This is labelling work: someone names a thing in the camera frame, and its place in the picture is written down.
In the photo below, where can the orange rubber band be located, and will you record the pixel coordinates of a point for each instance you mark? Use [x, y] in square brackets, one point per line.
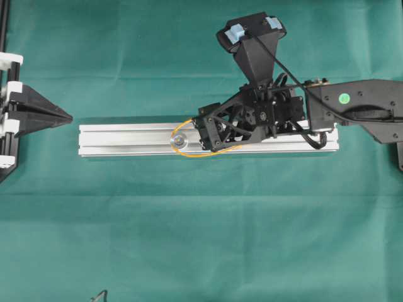
[196, 156]

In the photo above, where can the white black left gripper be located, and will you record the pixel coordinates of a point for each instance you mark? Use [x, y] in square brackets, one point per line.
[34, 112]

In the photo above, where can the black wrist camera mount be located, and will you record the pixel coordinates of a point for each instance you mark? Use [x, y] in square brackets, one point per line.
[252, 40]

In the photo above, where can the black frame bar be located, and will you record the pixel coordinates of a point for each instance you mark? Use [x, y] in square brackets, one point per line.
[4, 23]

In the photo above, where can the thin black wire bracket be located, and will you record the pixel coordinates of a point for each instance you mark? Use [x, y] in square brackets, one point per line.
[100, 297]

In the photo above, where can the aluminium extrusion rail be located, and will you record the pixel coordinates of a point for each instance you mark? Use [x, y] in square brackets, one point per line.
[139, 139]

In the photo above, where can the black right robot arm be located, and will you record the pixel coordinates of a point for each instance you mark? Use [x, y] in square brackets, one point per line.
[375, 105]

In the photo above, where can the left metal pulley shaft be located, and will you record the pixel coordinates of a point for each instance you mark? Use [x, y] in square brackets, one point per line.
[179, 140]

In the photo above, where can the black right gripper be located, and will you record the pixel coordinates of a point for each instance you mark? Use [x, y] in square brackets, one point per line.
[251, 116]

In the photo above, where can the black right base bracket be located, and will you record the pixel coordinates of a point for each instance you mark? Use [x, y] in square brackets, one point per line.
[397, 155]

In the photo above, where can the green table cloth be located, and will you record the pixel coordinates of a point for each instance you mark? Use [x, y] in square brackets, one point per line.
[275, 227]

